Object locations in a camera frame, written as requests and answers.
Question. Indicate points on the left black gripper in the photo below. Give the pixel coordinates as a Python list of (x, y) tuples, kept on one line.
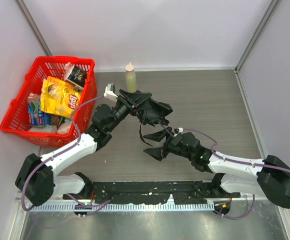
[(130, 100)]

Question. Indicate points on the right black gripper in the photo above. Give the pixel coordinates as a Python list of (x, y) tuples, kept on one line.
[(168, 142)]

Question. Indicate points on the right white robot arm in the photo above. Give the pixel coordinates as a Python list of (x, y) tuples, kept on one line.
[(269, 177)]

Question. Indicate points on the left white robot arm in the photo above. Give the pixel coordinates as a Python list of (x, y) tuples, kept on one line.
[(39, 177)]

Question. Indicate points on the pale green squeeze bottle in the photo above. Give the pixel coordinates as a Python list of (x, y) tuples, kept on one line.
[(130, 77)]

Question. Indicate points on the black and white snack box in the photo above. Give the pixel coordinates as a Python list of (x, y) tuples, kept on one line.
[(75, 76)]

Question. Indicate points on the white plastic bag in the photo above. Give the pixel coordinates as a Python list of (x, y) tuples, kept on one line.
[(62, 129)]

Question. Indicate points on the yellow Lays chip bag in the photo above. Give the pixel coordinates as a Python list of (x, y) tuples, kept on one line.
[(58, 97)]

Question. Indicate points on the red plastic shopping basket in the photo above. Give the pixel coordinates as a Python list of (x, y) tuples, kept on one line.
[(16, 120)]

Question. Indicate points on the blue snack package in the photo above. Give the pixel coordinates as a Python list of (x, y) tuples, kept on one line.
[(37, 118)]

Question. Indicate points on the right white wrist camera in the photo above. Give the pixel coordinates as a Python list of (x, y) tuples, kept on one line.
[(178, 130)]

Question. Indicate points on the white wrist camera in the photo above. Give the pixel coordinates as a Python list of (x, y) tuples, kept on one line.
[(110, 92), (178, 130)]

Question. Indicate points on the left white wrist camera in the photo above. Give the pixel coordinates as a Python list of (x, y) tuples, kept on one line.
[(110, 92)]

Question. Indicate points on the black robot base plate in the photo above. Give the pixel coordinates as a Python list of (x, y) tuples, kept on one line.
[(152, 192)]

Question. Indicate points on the white slotted cable duct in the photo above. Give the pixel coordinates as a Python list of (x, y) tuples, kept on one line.
[(169, 206)]

